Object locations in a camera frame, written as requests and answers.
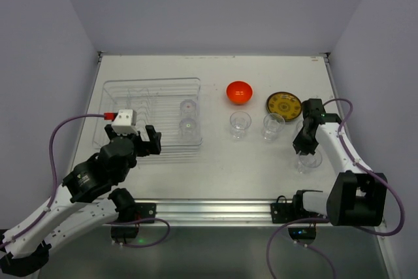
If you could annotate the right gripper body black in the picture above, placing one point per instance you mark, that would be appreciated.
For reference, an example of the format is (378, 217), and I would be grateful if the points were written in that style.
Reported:
(305, 135)

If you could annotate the orange plastic bowl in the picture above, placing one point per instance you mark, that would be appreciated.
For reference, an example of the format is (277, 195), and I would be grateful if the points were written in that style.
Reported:
(239, 92)

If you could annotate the clear glass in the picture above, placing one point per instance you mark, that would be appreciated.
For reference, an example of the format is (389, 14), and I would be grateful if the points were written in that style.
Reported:
(307, 163)
(188, 130)
(188, 109)
(240, 122)
(273, 125)

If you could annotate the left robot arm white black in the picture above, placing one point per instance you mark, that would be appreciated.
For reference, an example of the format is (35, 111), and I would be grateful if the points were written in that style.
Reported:
(87, 197)

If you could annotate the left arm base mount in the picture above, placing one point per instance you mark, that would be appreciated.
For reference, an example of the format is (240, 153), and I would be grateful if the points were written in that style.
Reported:
(127, 234)

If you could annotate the olive yellow plate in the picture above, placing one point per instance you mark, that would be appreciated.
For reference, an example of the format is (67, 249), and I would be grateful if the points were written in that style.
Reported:
(285, 104)

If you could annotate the clear plastic dish rack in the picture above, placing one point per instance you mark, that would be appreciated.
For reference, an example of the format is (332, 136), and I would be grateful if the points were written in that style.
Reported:
(157, 103)

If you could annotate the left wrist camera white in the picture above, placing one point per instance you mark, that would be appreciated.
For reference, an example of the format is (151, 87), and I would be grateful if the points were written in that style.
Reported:
(123, 122)

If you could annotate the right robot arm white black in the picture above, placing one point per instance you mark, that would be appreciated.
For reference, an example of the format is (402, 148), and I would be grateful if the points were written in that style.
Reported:
(356, 198)

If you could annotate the aluminium front rail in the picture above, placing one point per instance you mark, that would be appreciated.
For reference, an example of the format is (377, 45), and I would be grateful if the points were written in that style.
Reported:
(212, 213)

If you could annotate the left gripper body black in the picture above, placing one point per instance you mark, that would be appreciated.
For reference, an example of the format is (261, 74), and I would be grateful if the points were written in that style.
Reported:
(138, 143)

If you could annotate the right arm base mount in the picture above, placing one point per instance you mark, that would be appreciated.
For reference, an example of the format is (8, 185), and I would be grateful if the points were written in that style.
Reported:
(284, 210)

